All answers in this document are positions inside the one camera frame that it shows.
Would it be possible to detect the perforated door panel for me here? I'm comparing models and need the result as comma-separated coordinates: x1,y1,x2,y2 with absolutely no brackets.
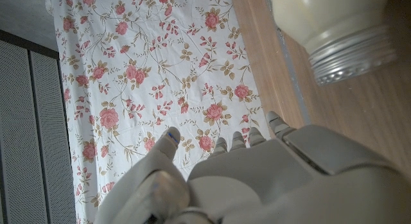
0,30,77,224

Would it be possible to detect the floral backdrop cloth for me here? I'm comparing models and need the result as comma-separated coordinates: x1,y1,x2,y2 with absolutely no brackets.
44,0,272,224

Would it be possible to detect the beige bottle with silver cap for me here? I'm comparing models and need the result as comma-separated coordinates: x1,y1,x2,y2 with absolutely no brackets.
271,0,398,87

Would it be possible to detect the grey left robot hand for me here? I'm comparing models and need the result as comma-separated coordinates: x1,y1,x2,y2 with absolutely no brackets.
92,110,411,224

